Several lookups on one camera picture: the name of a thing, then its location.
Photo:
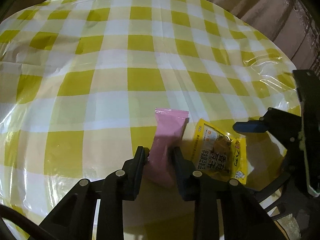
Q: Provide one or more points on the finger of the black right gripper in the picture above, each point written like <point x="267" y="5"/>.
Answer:
<point x="251" y="126"/>

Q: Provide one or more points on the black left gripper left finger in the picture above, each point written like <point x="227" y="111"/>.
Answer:
<point x="122" y="185"/>

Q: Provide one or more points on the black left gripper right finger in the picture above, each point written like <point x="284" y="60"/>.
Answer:
<point x="195" y="186"/>

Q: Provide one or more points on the yellow dried tofu packet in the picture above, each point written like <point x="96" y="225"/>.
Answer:
<point x="219" y="154"/>

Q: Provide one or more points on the pink candy packet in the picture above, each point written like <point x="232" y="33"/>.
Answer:
<point x="171" y="124"/>

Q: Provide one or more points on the yellow checkered tablecloth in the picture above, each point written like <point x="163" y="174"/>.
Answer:
<point x="81" y="79"/>

